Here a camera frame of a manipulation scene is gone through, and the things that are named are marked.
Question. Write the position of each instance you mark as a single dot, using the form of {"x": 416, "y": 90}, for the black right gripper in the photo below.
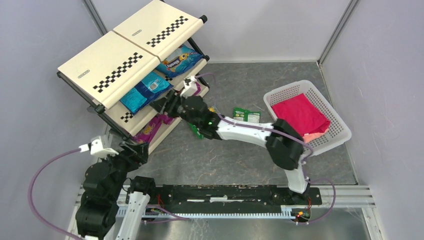
{"x": 171, "y": 105}

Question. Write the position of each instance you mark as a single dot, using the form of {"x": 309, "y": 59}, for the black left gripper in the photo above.
{"x": 131, "y": 153}

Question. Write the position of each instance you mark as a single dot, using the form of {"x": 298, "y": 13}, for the dark blue fruit candy bag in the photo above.
{"x": 144, "y": 92}

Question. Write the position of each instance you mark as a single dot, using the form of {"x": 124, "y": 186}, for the purple grape candy bag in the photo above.
{"x": 165, "y": 119}
{"x": 147, "y": 134}

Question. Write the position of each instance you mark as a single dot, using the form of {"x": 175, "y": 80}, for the green Fox's candy bag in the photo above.
{"x": 195, "y": 130}

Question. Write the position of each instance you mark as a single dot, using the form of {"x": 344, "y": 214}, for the light blue Slendy bag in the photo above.
{"x": 179, "y": 61}

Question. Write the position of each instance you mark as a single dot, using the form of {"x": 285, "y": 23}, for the small green white candy bag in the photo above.
{"x": 241, "y": 114}

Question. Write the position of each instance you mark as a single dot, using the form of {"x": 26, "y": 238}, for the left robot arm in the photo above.
{"x": 102, "y": 187}

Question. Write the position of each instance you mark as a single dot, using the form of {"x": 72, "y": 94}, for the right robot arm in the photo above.
{"x": 284, "y": 145}

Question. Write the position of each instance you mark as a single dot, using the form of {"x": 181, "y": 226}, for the purple candy bag on shelf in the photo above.
{"x": 198, "y": 88}

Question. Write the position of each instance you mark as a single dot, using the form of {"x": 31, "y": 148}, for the cream tiered shelf rack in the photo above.
{"x": 110, "y": 67}

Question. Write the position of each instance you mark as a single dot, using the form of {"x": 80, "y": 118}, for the red cloth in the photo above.
{"x": 308, "y": 121}

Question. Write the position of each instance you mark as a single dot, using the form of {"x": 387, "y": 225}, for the white plastic basket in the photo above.
{"x": 338, "y": 132}

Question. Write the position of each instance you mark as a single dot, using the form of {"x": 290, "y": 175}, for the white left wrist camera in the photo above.
{"x": 100, "y": 147}

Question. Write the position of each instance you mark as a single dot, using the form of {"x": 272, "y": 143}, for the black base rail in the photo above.
{"x": 231, "y": 199}

